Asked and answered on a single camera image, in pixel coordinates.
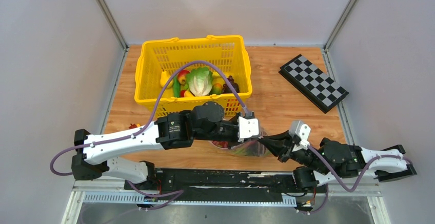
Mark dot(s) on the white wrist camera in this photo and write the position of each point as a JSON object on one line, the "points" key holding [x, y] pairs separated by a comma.
{"points": [[249, 127], [299, 131]]}

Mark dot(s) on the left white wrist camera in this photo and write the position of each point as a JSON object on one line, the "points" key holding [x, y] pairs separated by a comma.
{"points": [[249, 127]]}

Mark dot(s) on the folded black chessboard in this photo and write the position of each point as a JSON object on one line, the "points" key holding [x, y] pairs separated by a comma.
{"points": [[313, 83]]}

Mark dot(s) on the small mango fruit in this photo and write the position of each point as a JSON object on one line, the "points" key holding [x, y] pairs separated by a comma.
{"points": [[216, 89]]}

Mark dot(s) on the red apple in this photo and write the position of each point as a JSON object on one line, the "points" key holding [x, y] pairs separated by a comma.
{"points": [[181, 77]]}

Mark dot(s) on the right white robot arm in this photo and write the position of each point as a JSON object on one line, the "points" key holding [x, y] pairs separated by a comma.
{"points": [[334, 161]]}

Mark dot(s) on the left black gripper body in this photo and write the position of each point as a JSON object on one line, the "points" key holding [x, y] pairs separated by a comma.
{"points": [[226, 131]]}

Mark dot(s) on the dark avocado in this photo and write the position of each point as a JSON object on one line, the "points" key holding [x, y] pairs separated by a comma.
{"points": [[227, 89]]}

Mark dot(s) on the yellow pear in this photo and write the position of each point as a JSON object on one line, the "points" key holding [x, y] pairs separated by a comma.
{"points": [[165, 77]]}

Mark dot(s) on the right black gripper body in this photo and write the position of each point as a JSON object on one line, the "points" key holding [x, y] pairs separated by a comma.
{"points": [[303, 156]]}

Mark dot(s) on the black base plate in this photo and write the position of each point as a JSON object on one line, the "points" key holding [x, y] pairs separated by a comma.
{"points": [[170, 180]]}

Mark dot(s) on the green cucumber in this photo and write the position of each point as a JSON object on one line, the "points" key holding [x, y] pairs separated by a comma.
{"points": [[176, 88]]}

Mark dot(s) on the colourful toy block car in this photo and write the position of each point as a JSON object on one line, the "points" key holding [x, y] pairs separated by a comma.
{"points": [[132, 126]]}

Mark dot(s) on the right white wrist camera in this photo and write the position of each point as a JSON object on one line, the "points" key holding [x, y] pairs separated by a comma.
{"points": [[299, 131]]}

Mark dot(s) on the clear zip top bag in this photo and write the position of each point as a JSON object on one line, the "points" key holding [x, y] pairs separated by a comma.
{"points": [[231, 149]]}

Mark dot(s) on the yellow plastic basket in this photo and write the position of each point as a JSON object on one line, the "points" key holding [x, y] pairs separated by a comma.
{"points": [[227, 53]]}

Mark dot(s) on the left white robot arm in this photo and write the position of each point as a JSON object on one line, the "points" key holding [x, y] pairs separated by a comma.
{"points": [[101, 155]]}

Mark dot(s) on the green lettuce head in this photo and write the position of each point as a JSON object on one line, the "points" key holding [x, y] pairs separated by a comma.
{"points": [[200, 81]]}

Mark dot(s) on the white slotted cable duct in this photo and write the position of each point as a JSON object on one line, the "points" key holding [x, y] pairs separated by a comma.
{"points": [[112, 191]]}

